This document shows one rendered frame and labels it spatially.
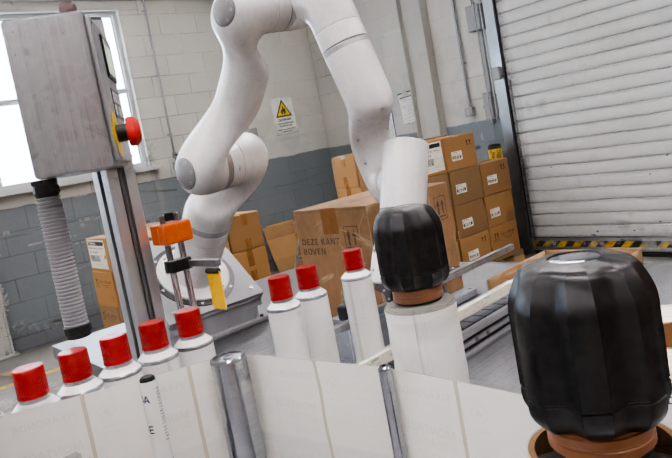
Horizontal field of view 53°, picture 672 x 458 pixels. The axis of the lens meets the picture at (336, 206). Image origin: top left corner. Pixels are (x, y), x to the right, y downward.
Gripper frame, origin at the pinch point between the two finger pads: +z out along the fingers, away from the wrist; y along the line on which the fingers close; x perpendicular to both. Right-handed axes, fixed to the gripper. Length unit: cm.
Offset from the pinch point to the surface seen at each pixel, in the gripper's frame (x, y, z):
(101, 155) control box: -58, 0, -17
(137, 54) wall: 204, -505, -231
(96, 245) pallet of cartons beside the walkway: 128, -386, -35
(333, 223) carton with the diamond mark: 12.8, -30.5, -19.4
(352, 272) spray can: -12.6, 0.3, -6.3
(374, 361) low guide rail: -10.3, 4.1, 7.7
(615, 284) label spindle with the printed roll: -59, 63, -2
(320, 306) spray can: -21.5, 2.4, -0.4
